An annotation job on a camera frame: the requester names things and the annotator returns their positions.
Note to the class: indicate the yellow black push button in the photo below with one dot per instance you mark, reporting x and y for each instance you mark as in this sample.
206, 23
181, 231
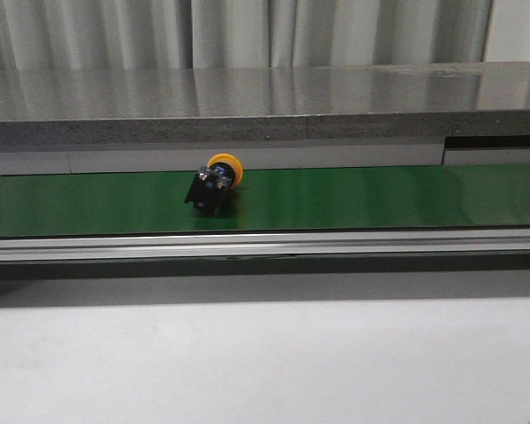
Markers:
213, 181

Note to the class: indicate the grey rail segment right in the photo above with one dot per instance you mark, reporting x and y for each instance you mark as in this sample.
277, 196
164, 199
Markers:
486, 150

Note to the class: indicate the green conveyor belt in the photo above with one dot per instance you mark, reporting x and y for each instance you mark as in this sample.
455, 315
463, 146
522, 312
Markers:
268, 200

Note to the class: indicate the white pleated curtain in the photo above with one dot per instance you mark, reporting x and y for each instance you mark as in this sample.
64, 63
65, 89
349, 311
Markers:
79, 35

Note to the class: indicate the rear grey conveyor rail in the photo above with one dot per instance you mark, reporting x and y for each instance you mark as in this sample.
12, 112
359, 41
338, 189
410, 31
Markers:
377, 152

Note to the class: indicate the front aluminium conveyor rail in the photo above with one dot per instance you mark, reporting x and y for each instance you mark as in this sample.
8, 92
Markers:
264, 244

